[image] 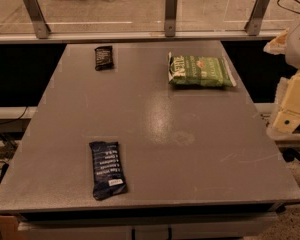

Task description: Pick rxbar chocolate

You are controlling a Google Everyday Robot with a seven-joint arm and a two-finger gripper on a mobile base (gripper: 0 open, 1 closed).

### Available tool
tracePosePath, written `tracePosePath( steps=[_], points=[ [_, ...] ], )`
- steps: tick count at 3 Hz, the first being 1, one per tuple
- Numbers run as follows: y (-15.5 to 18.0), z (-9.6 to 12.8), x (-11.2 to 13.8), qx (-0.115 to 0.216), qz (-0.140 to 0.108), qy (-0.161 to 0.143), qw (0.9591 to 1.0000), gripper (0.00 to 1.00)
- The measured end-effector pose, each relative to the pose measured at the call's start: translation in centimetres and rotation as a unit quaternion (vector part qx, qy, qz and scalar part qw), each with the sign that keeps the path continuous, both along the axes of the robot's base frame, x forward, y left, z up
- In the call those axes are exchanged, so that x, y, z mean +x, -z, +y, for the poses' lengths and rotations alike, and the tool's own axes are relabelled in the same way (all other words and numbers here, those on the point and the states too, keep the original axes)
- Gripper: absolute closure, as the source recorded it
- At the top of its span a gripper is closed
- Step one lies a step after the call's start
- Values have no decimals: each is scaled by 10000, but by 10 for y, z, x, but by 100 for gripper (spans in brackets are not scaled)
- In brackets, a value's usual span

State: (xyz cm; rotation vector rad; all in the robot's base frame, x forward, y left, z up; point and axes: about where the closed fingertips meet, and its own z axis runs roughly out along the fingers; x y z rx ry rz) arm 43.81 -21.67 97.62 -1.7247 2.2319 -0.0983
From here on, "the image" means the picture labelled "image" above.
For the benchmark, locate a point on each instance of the middle metal bracket post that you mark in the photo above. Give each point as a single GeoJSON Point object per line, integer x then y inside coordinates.
{"type": "Point", "coordinates": [170, 17]}

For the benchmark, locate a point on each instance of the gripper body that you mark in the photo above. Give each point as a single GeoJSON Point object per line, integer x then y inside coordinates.
{"type": "Point", "coordinates": [291, 98]}

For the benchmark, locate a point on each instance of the aluminium rail behind table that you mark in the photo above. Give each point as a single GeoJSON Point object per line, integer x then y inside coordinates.
{"type": "Point", "coordinates": [94, 37]}

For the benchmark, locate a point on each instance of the metal bracket post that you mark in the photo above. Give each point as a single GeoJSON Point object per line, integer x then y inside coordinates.
{"type": "Point", "coordinates": [170, 17]}
{"type": "Point", "coordinates": [253, 25]}
{"type": "Point", "coordinates": [41, 28]}

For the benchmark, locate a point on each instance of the black chocolate rxbar wrapper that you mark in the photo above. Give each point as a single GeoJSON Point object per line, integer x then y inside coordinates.
{"type": "Point", "coordinates": [104, 58]}

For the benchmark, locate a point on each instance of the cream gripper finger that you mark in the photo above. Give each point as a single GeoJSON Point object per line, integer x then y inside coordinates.
{"type": "Point", "coordinates": [277, 45]}
{"type": "Point", "coordinates": [286, 121]}

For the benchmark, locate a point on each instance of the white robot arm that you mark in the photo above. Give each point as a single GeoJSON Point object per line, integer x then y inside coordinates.
{"type": "Point", "coordinates": [288, 43]}

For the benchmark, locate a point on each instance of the right metal bracket post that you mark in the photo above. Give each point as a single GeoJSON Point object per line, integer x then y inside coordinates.
{"type": "Point", "coordinates": [253, 25]}

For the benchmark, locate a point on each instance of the left metal bracket post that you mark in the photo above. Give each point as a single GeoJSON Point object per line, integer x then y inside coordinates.
{"type": "Point", "coordinates": [41, 28]}

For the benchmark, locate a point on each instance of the dark blue rxbar wrapper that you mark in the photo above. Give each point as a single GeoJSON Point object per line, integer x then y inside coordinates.
{"type": "Point", "coordinates": [108, 176]}

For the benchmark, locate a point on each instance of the green snack bag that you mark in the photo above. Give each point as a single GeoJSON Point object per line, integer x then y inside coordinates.
{"type": "Point", "coordinates": [190, 70]}

